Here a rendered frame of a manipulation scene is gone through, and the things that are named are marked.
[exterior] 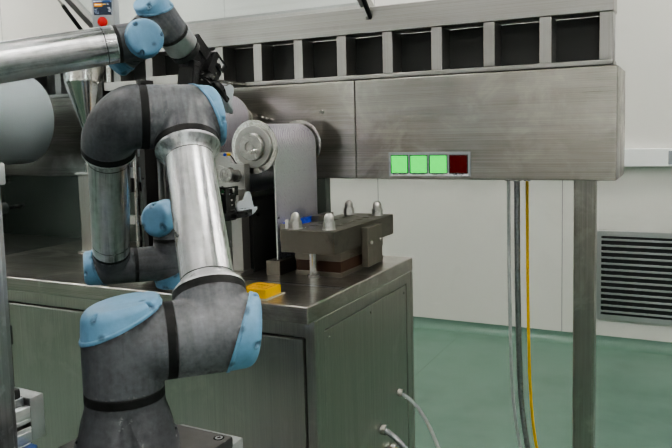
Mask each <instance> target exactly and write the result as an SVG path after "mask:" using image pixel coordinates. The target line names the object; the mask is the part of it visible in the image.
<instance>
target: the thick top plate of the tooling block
mask: <svg viewBox="0 0 672 448"><path fill-rule="evenodd" d="M334 221H335V228H336V230H331V231H325V230H322V228H323V222H324V221H320V222H309V223H305V224H302V227H303V229H298V230H291V229H282V230H281V252H290V253H306V254H321V255H337V254H339V253H342V252H345V251H347V250H350V249H353V248H356V247H358V246H361V245H362V239H361V228H362V227H365V226H368V225H371V224H374V223H382V237H385V236H388V235H391V234H393V214H383V216H371V213H355V215H343V214H339V215H335V216H334Z"/></svg>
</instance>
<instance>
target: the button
mask: <svg viewBox="0 0 672 448"><path fill-rule="evenodd" d="M246 290H247V293H249V291H252V292H256V293H258V295H259V298H261V299H267V298H270V297H272V296H274V295H277V294H279V293H281V285H280V284H273V283H262V282H256V283H253V284H250V285H248V286H246Z"/></svg>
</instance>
